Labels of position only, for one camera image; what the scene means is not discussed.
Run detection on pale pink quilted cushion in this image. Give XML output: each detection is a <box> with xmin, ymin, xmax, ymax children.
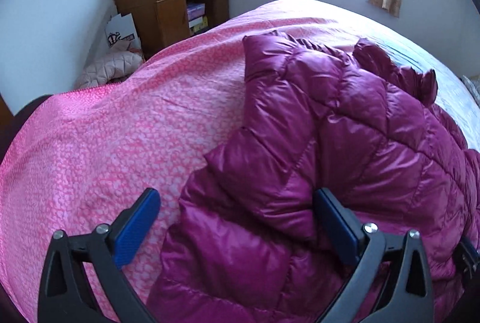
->
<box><xmin>75</xmin><ymin>50</ymin><xmax>144</xmax><ymax>90</ymax></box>

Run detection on stack of books in desk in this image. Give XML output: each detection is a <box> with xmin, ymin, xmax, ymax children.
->
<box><xmin>186</xmin><ymin>3</ymin><xmax>208</xmax><ymax>35</ymax></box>

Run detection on brown wooden desk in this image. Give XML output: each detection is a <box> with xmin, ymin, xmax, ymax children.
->
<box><xmin>114</xmin><ymin>0</ymin><xmax>230</xmax><ymax>59</ymax></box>

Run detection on white paper bag with crown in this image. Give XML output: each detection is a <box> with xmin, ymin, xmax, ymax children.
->
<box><xmin>105</xmin><ymin>14</ymin><xmax>142</xmax><ymax>52</ymax></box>

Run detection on magenta puffer down jacket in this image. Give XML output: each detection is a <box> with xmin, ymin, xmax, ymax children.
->
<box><xmin>147</xmin><ymin>32</ymin><xmax>479</xmax><ymax>322</ymax></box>

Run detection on pink and blue bedsheet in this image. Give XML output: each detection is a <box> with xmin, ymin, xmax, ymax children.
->
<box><xmin>1</xmin><ymin>0</ymin><xmax>479</xmax><ymax>322</ymax></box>

